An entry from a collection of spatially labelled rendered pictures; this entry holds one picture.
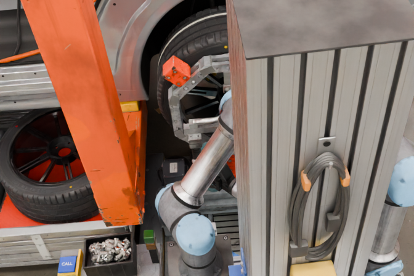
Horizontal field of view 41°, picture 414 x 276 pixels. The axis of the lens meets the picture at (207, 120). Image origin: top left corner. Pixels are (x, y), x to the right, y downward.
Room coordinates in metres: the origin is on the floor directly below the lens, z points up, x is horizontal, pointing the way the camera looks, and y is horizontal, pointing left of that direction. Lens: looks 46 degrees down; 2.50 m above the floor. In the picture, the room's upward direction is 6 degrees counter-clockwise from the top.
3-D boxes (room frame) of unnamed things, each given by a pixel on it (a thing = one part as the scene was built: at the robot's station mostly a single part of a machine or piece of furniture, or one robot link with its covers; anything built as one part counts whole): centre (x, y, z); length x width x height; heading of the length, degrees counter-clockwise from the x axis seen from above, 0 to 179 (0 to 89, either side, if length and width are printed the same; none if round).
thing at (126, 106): (1.91, 0.38, 0.71); 0.14 x 0.14 x 0.05; 88
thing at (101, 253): (1.18, 0.45, 0.51); 0.20 x 0.14 x 0.13; 92
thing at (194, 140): (1.43, 0.05, 0.93); 0.09 x 0.05 x 0.05; 178
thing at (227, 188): (1.29, -0.04, 0.80); 0.12 x 0.08 x 0.09; 43
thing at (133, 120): (1.74, 0.38, 0.69); 0.52 x 0.17 x 0.35; 178
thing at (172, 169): (1.67, 0.18, 0.26); 0.42 x 0.18 x 0.35; 178
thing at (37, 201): (1.85, 0.73, 0.39); 0.66 x 0.66 x 0.24
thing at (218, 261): (0.93, 0.07, 0.87); 0.15 x 0.15 x 0.10
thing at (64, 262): (1.19, 0.64, 0.47); 0.07 x 0.07 x 0.02; 88
